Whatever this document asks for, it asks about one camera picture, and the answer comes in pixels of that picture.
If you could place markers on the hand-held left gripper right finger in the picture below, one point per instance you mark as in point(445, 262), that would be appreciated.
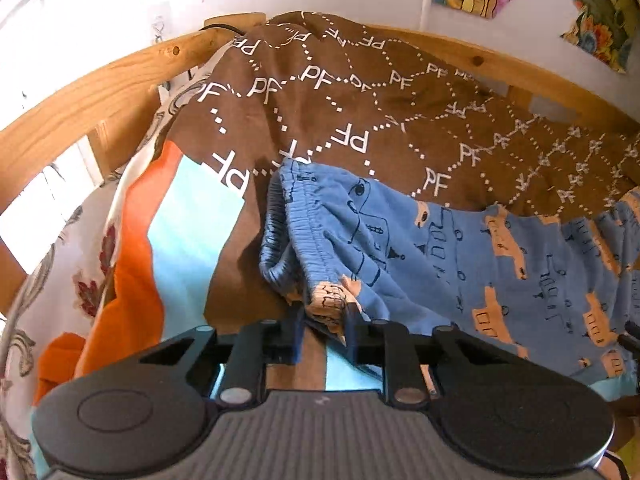
point(364, 344)

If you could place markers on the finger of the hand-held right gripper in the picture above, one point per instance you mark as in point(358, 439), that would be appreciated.
point(631, 344)

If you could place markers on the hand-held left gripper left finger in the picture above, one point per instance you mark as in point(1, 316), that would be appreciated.
point(286, 344)

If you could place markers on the blue printed pants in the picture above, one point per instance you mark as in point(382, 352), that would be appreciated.
point(425, 270)

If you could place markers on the white floral bed sheet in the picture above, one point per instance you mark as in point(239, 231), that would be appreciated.
point(75, 260)

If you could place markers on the brown patterned blanket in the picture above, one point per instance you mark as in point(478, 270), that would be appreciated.
point(350, 110)

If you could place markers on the wooden bed frame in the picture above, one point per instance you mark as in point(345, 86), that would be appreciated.
point(100, 80)

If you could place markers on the floral wall poster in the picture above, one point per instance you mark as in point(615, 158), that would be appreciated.
point(600, 15)

